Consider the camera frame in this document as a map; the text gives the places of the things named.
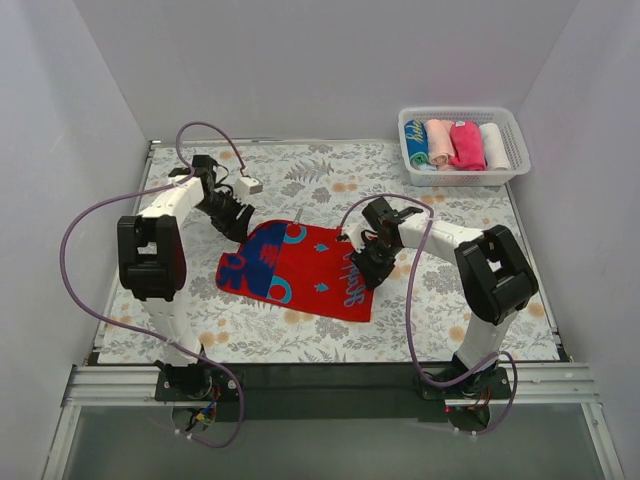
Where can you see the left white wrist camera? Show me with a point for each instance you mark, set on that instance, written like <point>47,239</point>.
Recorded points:
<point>247,186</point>

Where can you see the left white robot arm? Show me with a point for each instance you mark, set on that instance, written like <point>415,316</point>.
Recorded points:
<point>153,267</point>

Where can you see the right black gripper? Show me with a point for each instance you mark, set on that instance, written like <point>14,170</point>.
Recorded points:
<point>375,256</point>

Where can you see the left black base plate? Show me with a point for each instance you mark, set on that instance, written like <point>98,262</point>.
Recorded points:
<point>225,387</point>

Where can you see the white rolled towel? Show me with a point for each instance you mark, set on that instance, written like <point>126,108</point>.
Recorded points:
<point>494,150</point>

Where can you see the pink red towel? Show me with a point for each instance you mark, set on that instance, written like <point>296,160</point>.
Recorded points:
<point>467,142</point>

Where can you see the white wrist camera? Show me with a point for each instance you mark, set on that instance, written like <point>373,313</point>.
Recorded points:
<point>247,186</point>
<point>357,235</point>

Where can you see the red blue towel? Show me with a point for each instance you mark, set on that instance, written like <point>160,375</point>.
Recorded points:
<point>301,267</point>

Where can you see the white plastic basket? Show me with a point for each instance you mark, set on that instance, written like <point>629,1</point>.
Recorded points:
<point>516,150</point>

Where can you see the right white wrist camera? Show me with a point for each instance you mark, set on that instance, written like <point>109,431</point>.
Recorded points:
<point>357,235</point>

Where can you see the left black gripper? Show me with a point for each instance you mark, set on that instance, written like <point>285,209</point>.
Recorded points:
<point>228,210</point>

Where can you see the light blue folded towel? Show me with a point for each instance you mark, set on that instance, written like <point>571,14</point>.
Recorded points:
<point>425,167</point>

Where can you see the aluminium frame rail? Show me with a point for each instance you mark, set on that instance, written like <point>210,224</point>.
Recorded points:
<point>101,386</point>

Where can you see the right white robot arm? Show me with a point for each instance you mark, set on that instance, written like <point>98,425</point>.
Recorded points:
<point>497,279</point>

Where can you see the peach rolled towel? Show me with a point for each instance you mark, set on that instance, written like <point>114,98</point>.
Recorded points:
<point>440,146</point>

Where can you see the blue printed rolled towel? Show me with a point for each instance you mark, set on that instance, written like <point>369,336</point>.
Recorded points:
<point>416,142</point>

